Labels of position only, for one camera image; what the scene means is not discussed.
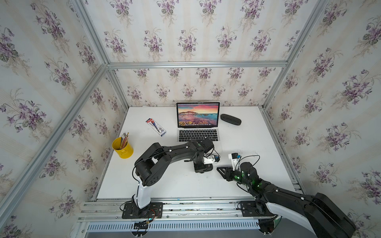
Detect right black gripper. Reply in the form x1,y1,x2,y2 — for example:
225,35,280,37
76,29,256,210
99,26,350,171
215,165,251,188

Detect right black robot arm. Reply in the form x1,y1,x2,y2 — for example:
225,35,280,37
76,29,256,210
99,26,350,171
217,162,356,238

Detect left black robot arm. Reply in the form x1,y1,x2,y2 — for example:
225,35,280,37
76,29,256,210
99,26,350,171
132,138,214,209

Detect silver open laptop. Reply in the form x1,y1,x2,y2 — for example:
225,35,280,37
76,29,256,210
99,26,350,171
176,102,220,142

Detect black oblong case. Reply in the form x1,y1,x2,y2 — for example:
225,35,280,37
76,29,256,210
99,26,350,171
220,114,242,126

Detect white blue pencil box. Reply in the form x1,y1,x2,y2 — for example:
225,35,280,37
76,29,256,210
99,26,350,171
146,118,166,136

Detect yellow pencil cup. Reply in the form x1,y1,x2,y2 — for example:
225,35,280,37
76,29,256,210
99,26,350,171
112,137,134,159

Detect pencils in cup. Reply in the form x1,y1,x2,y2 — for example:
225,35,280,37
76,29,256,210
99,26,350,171
120,132,129,149

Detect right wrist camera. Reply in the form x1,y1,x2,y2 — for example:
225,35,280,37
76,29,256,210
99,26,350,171
228,153,241,171

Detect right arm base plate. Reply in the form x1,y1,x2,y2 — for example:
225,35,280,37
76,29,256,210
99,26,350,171
237,200,278,219

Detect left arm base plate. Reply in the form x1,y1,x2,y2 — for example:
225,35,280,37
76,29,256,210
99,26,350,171
122,201,164,219

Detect aluminium mounting rail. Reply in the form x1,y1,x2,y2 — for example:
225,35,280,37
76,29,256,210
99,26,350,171
78,196,254,222

